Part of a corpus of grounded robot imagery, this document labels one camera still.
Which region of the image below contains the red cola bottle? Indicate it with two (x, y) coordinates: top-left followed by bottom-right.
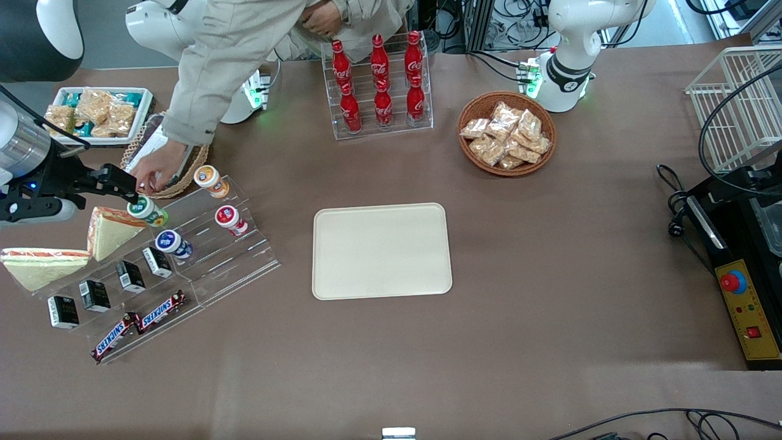
(404, 31), (424, 80)
(340, 82), (362, 133)
(407, 75), (426, 126)
(370, 34), (390, 83)
(332, 40), (353, 86)
(374, 79), (393, 129)

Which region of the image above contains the Snickers chocolate bar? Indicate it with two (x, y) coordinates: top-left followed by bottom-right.
(90, 313), (140, 362)
(136, 290), (186, 334)

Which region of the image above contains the white wire basket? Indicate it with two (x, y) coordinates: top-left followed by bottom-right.
(684, 46), (782, 175)

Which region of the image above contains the green gum bottle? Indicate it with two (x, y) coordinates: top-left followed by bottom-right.
(127, 196), (169, 227)

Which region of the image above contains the beige plastic tray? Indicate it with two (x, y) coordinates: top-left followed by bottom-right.
(312, 202), (453, 301)

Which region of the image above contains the round brown wicker basket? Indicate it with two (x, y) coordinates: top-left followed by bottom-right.
(458, 91), (557, 177)

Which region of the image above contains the triangular wrapped sandwich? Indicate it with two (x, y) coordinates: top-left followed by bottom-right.
(87, 207), (148, 262)
(0, 247), (91, 292)

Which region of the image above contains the black cables to arm base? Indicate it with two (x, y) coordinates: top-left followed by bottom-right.
(467, 50), (532, 83)

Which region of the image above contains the beige jacket sleeve forearm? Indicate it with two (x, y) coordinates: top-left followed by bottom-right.
(162, 24), (263, 147)

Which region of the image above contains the clear acrylic bottle rack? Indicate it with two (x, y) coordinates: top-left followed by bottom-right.
(321, 32), (434, 141)

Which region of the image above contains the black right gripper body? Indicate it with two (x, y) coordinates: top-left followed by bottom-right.
(23, 155), (106, 201)

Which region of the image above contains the clear acrylic stepped snack stand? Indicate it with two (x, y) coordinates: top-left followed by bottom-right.
(34, 241), (205, 365)

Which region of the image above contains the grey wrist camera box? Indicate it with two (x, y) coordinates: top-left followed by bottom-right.
(0, 197), (79, 224)

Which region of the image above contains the red emergency stop button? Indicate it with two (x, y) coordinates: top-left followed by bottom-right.
(720, 270), (748, 295)

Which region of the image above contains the black cable on table edge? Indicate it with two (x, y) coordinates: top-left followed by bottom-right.
(547, 408), (782, 440)

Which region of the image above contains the orange gum bottle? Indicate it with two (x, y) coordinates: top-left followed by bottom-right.
(194, 165), (230, 199)

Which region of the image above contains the black control box yellow panel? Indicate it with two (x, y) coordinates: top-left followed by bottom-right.
(681, 165), (782, 372)

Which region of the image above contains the person in beige jacket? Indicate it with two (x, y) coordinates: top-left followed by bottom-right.
(202, 0), (416, 62)

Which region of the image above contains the white rectangular snack bin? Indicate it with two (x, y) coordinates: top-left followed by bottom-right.
(38, 87), (155, 147)

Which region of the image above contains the bagged rice cracker snack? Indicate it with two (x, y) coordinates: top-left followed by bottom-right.
(92, 103), (136, 138)
(76, 89), (114, 126)
(44, 105), (76, 136)

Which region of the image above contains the thick black looped cable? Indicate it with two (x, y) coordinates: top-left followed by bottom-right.
(698, 64), (782, 197)

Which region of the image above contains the red gum bottle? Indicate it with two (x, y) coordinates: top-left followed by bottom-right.
(214, 205), (249, 237)

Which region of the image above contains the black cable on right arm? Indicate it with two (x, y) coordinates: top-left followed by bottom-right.
(0, 86), (91, 150)

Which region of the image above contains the blue gum bottle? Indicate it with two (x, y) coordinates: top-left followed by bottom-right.
(155, 230), (194, 259)

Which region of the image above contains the thin black coiled cable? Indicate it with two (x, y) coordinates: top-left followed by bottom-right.
(657, 164), (712, 270)

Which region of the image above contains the small black drink carton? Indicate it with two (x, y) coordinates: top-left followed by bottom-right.
(79, 279), (112, 313)
(142, 246), (174, 279)
(116, 260), (147, 293)
(48, 296), (80, 330)

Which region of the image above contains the white connector block green light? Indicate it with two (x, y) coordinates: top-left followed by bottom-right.
(517, 58), (543, 100)
(243, 69), (272, 112)

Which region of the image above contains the person's bare hand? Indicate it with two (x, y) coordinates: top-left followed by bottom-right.
(130, 139), (188, 194)
(299, 0), (346, 37)

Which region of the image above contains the clear acrylic stepped gum stand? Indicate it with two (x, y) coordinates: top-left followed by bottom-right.
(145, 176), (282, 299)

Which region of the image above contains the oval light wicker basket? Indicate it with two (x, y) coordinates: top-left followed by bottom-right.
(120, 113), (210, 199)

